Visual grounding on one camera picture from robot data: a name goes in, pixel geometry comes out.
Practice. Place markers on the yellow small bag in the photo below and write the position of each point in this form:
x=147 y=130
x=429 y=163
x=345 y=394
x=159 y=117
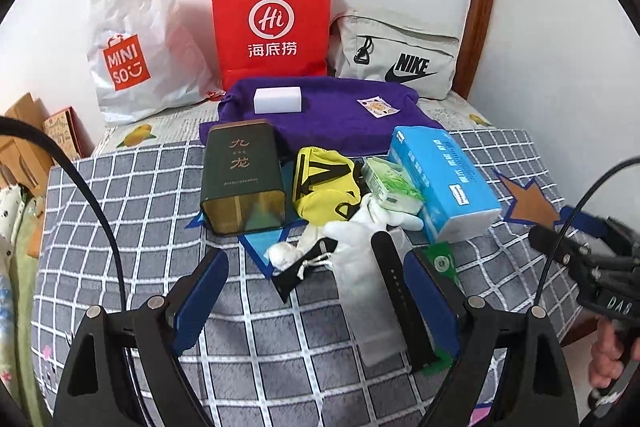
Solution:
x=320 y=197

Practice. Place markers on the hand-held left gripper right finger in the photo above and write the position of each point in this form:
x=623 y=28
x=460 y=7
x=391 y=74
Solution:
x=431 y=304

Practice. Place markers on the purple towel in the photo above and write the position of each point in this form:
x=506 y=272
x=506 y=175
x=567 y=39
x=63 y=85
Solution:
x=330 y=112

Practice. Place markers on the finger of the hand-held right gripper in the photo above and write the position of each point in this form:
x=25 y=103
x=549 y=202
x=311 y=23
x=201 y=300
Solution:
x=582 y=217
x=555 y=244

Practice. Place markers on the red paper bag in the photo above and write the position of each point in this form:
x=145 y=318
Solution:
x=272 y=2

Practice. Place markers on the small printed sticker card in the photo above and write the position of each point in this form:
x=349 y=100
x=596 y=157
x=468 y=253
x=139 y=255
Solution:
x=378 y=107

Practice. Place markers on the wooden headboard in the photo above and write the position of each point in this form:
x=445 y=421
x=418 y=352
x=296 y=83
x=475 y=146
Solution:
x=487 y=7

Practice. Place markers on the brown cardboard boxes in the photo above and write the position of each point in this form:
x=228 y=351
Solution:
x=25 y=132

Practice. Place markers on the dark green tin box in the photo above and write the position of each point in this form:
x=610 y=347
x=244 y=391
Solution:
x=242 y=172

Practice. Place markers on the person's right hand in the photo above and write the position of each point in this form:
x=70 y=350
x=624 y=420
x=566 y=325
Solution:
x=602 y=352

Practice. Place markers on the beige sling bag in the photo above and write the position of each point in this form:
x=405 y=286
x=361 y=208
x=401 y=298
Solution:
x=400 y=52

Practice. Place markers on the floral bed sheet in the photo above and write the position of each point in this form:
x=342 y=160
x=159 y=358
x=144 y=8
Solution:
x=15 y=287

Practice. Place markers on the white plastic shopping bag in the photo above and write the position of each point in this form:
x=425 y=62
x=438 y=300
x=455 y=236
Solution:
x=145 y=37

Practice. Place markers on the white sponge block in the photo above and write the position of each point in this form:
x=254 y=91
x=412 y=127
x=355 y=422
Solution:
x=278 y=100

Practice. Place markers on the green tissue pack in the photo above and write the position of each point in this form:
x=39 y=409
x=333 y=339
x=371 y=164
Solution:
x=390 y=184

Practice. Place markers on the white glove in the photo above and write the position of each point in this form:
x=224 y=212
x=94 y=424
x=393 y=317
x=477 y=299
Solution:
x=355 y=252
x=281 y=254

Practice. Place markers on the patterned cardboard box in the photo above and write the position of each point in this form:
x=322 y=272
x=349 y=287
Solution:
x=62 y=132

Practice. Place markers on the grey checked blanket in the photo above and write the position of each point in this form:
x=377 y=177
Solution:
x=275 y=357

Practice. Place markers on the blue tissue pack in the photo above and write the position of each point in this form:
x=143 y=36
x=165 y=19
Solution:
x=445 y=177

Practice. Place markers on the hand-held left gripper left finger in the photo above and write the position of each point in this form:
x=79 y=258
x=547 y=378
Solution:
x=200 y=299

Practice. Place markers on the clear plastic bag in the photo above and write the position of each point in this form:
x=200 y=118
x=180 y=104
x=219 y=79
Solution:
x=370 y=332

